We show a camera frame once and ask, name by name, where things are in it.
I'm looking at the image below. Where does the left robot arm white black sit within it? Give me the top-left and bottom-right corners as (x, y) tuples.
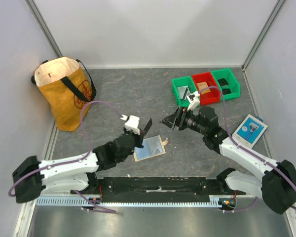
(8, 130), (146, 203)

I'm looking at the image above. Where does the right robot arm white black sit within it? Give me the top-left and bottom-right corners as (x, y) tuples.
(160, 106), (296, 214)

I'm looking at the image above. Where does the silver card in bin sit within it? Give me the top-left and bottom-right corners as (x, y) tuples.
(177, 86), (188, 99)

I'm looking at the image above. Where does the orange card in bin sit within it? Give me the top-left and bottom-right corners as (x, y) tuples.
(199, 87), (211, 95)

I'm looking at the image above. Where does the black card lower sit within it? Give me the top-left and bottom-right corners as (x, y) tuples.
(222, 88), (232, 95)

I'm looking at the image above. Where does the black card upper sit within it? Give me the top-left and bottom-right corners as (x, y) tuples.
(217, 78), (228, 87)

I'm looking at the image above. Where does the red plastic bin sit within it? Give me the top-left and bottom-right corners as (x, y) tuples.
(192, 72), (221, 105)

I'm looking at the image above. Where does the left green plastic bin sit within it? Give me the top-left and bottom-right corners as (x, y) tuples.
(171, 76), (197, 107)

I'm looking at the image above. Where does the green plastic bin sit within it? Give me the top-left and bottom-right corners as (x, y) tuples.
(211, 68), (241, 100)
(171, 76), (197, 107)

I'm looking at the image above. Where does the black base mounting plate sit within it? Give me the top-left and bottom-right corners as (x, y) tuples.
(80, 177), (245, 202)

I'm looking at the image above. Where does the right green plastic bin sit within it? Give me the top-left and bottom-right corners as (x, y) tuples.
(211, 68), (241, 100)

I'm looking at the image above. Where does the blue razor package box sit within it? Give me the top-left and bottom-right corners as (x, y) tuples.
(232, 115), (268, 149)

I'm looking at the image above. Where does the yellow paper tote bag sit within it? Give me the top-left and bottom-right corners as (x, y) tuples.
(31, 57), (97, 132)

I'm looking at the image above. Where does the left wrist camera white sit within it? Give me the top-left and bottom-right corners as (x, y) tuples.
(120, 115), (141, 135)

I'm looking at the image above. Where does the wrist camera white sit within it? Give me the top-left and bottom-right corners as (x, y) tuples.
(120, 115), (141, 135)
(186, 91), (200, 111)

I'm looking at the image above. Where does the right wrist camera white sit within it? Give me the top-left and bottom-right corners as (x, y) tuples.
(186, 91), (200, 111)

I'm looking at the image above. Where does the slotted cable duct rail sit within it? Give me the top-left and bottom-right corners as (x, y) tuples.
(36, 196), (222, 208)

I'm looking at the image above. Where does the aluminium frame profile rail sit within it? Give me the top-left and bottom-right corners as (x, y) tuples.
(14, 194), (296, 237)

